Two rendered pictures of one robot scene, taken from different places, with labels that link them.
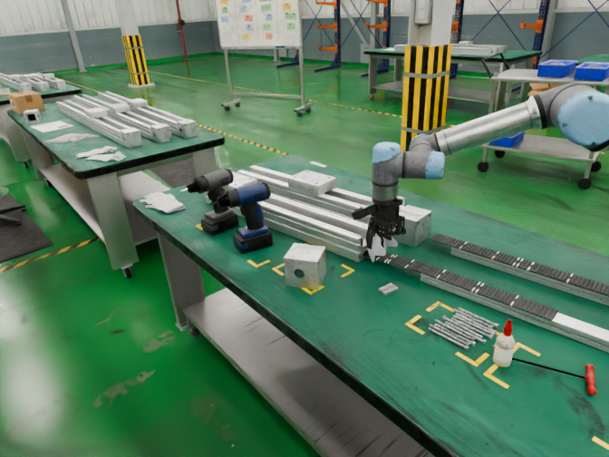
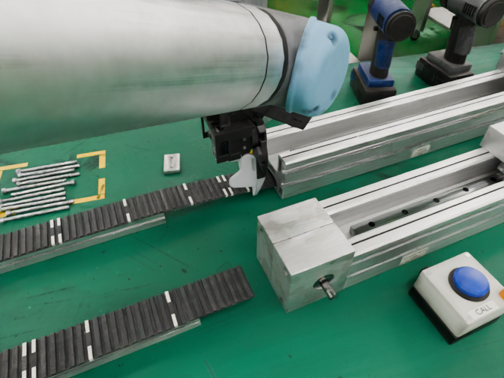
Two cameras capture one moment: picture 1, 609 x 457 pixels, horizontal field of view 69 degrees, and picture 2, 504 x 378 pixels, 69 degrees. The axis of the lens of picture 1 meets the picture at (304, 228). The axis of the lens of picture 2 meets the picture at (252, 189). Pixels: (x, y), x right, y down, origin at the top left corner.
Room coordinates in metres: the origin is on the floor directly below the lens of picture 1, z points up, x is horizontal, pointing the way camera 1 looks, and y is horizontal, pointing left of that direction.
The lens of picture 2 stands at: (1.37, -0.66, 1.25)
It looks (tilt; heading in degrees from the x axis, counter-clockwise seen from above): 45 degrees down; 113
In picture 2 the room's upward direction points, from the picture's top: straight up
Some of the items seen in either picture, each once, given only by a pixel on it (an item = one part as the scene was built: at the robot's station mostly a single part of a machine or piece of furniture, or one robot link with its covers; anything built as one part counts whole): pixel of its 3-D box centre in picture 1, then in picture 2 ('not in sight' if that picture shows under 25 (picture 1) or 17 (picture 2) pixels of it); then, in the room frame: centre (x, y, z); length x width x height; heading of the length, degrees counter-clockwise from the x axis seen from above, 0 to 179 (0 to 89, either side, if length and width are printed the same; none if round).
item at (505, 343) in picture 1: (505, 341); not in sight; (0.73, -0.42, 0.84); 0.04 x 0.04 x 0.12
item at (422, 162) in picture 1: (422, 163); not in sight; (1.17, -0.34, 1.10); 0.11 x 0.11 x 0.08; 76
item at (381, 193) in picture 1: (385, 189); not in sight; (1.18, -0.24, 1.02); 0.08 x 0.08 x 0.05
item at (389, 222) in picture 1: (385, 216); (234, 115); (1.17, -0.24, 0.94); 0.09 x 0.08 x 0.12; 46
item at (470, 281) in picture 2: not in sight; (469, 283); (1.53, -0.33, 0.84); 0.04 x 0.04 x 0.02
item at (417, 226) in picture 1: (412, 224); (305, 260); (1.33, -0.37, 0.83); 0.12 x 0.09 x 0.10; 136
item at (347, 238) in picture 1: (278, 213); (446, 114); (1.50, 0.09, 0.82); 0.80 x 0.10 x 0.09; 46
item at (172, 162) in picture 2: (388, 288); (172, 163); (1.03, -0.23, 0.78); 0.05 x 0.03 x 0.01; 121
